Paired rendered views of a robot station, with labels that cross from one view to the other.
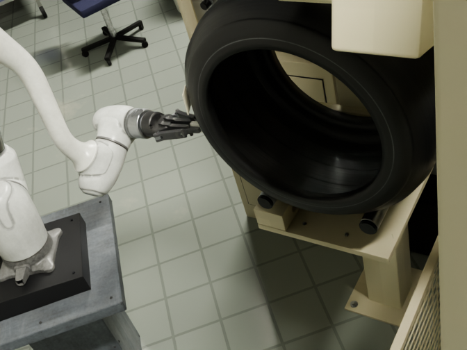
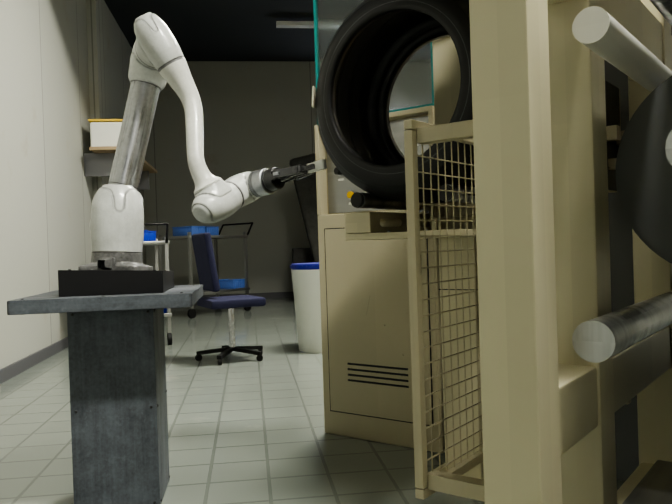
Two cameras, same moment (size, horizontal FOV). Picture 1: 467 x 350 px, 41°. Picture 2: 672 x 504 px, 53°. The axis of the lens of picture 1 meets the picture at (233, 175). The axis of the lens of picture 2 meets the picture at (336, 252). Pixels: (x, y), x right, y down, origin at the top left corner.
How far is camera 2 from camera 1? 1.48 m
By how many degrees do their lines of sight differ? 41
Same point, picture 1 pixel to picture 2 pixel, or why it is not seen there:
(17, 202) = (134, 196)
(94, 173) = (210, 192)
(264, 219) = (352, 224)
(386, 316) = not seen: hidden behind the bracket
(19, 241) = (119, 227)
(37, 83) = (195, 110)
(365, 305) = not seen: hidden behind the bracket
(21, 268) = (107, 258)
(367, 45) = not seen: outside the picture
